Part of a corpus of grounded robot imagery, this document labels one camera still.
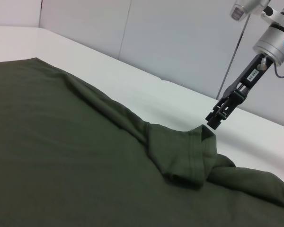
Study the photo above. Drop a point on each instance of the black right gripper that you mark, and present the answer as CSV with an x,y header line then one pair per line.
x,y
251,78

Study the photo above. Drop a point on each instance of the dark green t-shirt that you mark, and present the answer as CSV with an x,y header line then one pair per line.
x,y
85,165

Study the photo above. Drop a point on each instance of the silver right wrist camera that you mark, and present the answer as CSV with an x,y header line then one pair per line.
x,y
246,7

